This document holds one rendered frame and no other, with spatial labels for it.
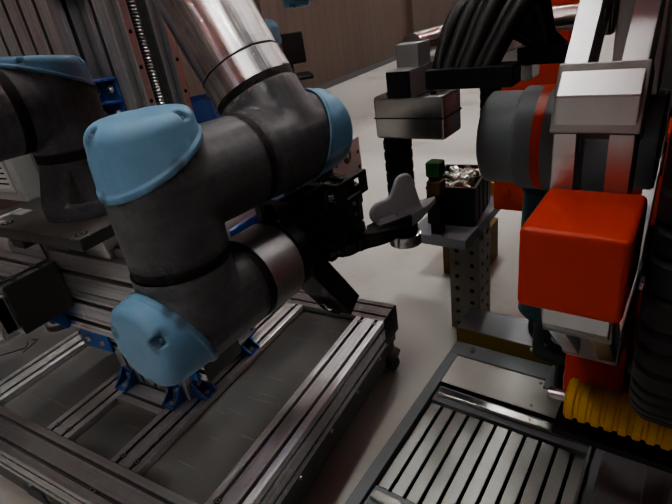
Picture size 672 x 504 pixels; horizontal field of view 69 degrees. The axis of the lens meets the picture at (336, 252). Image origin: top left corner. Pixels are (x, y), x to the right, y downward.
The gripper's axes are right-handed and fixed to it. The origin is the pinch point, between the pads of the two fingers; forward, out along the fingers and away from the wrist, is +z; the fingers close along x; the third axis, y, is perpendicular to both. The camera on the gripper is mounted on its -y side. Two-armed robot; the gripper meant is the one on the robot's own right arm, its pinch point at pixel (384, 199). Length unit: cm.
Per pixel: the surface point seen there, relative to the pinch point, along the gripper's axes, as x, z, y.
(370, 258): 82, 115, -83
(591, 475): -24, 29, -68
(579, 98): -22.2, -5.4, 13.0
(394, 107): -1.3, 2.1, 10.8
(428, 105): -5.6, 2.1, 11.0
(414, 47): -3.9, 2.9, 17.0
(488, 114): -7.1, 16.9, 6.4
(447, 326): 30, 81, -83
